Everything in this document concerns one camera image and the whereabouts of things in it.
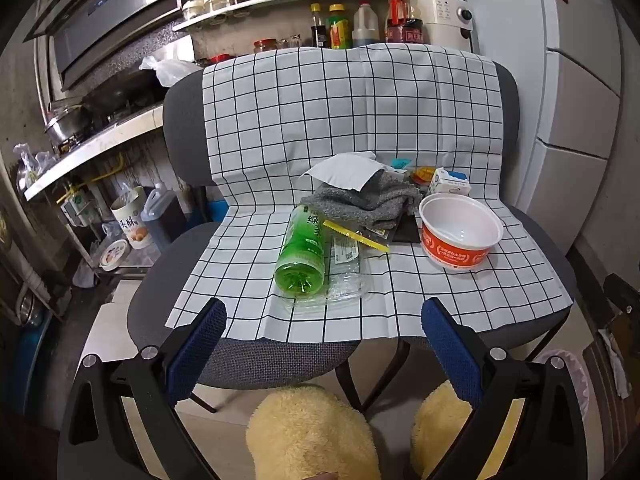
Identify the pink lined trash bin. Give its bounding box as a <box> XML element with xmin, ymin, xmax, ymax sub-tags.
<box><xmin>534</xmin><ymin>349</ymin><xmax>590</xmax><ymax>419</ymax></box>

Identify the white kitchen appliance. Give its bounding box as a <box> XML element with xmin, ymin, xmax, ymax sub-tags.
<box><xmin>414</xmin><ymin>0</ymin><xmax>473</xmax><ymax>52</ymax></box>

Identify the right yellow fuzzy slipper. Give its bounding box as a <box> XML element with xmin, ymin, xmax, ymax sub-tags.
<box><xmin>410</xmin><ymin>380</ymin><xmax>525</xmax><ymax>479</ymax></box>

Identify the yellow fuzzy slipper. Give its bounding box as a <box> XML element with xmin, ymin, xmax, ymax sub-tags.
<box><xmin>410</xmin><ymin>380</ymin><xmax>525</xmax><ymax>479</ymax></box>
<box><xmin>246</xmin><ymin>385</ymin><xmax>381</xmax><ymax>479</ymax></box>

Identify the grey office chair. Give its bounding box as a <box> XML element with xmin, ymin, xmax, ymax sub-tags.
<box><xmin>127</xmin><ymin>64</ymin><xmax>577</xmax><ymax>393</ymax></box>

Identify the left yellow fuzzy slipper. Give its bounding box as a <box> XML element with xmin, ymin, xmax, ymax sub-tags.
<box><xmin>246</xmin><ymin>385</ymin><xmax>381</xmax><ymax>479</ymax></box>

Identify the white paper tub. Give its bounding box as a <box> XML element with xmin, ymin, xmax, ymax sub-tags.
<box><xmin>111</xmin><ymin>186</ymin><xmax>152</xmax><ymax>249</ymax></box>

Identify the clear plastic container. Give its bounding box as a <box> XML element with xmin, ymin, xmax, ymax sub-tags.
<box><xmin>299</xmin><ymin>226</ymin><xmax>370</xmax><ymax>309</ymax></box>

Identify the green tea bottle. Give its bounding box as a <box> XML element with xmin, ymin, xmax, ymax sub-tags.
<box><xmin>273</xmin><ymin>205</ymin><xmax>326</xmax><ymax>296</ymax></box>

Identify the white blue milk carton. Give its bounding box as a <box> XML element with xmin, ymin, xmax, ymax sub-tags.
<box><xmin>430</xmin><ymin>167</ymin><xmax>472</xmax><ymax>196</ymax></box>

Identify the grey towel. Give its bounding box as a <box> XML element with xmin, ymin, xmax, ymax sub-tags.
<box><xmin>300</xmin><ymin>170</ymin><xmax>423</xmax><ymax>230</ymax></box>

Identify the yellow snack packet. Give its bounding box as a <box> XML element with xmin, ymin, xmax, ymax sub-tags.
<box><xmin>323</xmin><ymin>219</ymin><xmax>390</xmax><ymax>254</ymax></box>

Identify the grey refrigerator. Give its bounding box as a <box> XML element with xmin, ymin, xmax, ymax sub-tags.
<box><xmin>518</xmin><ymin>0</ymin><xmax>622</xmax><ymax>252</ymax></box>

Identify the white countertop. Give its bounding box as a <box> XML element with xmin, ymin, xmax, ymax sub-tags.
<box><xmin>24</xmin><ymin>104</ymin><xmax>163</xmax><ymax>202</ymax></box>

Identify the steel cooking pot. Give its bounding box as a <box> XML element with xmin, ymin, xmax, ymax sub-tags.
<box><xmin>44</xmin><ymin>104</ymin><xmax>92</xmax><ymax>148</ymax></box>

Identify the white paper napkin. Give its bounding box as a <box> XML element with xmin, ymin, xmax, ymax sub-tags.
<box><xmin>304</xmin><ymin>152</ymin><xmax>385</xmax><ymax>192</ymax></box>

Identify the black wok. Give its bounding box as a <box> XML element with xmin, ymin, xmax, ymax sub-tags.
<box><xmin>81</xmin><ymin>67</ymin><xmax>167</xmax><ymax>115</ymax></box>

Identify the white checkered cloth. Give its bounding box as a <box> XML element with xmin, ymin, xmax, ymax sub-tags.
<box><xmin>163</xmin><ymin>44</ymin><xmax>573</xmax><ymax>342</ymax></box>

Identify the range hood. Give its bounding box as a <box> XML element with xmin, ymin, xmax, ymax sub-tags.
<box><xmin>25</xmin><ymin>0</ymin><xmax>182</xmax><ymax>90</ymax></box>

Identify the white vinegar jug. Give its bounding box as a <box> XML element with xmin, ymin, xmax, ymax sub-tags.
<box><xmin>352</xmin><ymin>2</ymin><xmax>381</xmax><ymax>47</ymax></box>

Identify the red label sauce bottle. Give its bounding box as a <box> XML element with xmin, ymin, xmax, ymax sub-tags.
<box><xmin>385</xmin><ymin>0</ymin><xmax>412</xmax><ymax>42</ymax></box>

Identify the green label oil bottle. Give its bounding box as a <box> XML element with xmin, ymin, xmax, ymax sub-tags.
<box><xmin>326</xmin><ymin>3</ymin><xmax>352</xmax><ymax>50</ymax></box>

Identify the dark soy sauce bottle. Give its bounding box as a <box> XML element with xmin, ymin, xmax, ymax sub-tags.
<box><xmin>310</xmin><ymin>2</ymin><xmax>330</xmax><ymax>48</ymax></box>

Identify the grey jug with handle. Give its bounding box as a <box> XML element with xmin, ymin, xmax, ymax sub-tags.
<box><xmin>141</xmin><ymin>182</ymin><xmax>186</xmax><ymax>252</ymax></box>

